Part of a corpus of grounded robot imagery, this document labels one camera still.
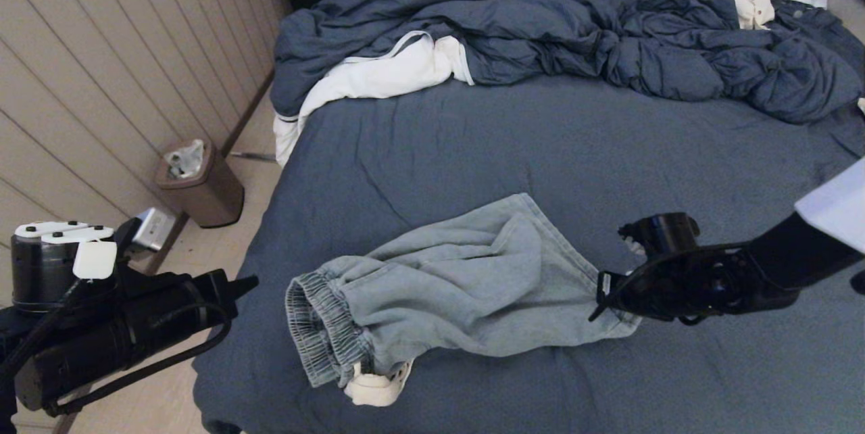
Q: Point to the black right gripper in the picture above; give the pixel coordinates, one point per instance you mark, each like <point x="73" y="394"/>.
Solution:
<point x="655" y="292"/>

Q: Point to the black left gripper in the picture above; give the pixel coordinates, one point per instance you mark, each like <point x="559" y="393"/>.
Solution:
<point x="176" y="316"/>

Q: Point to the light blue denim shorts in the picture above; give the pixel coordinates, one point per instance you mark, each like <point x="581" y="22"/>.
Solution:
<point x="473" y="285"/>

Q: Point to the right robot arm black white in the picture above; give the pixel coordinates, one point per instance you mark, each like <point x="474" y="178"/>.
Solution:
<point x="797" y="251"/>

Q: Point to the brown trash bin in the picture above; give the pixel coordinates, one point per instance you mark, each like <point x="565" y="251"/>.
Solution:
<point x="209" y="197"/>

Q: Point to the blue bed sheet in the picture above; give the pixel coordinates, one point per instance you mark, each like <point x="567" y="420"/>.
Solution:
<point x="608" y="170"/>

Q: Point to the thin grey metal rod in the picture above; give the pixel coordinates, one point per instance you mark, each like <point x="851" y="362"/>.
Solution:
<point x="253" y="157"/>

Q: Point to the white plastic bin bag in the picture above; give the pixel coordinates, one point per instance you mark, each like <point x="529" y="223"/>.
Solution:
<point x="184" y="158"/>

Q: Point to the white garment with dark trim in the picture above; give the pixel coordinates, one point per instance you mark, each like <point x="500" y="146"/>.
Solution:
<point x="378" y="76"/>

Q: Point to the crumpled dark blue duvet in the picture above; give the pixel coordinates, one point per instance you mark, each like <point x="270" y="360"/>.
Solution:
<point x="540" y="15"/>

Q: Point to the blue denim shirt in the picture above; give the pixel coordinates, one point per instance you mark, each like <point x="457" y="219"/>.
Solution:
<point x="811" y="21"/>

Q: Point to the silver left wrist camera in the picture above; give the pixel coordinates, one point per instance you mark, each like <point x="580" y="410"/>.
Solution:
<point x="154" y="229"/>

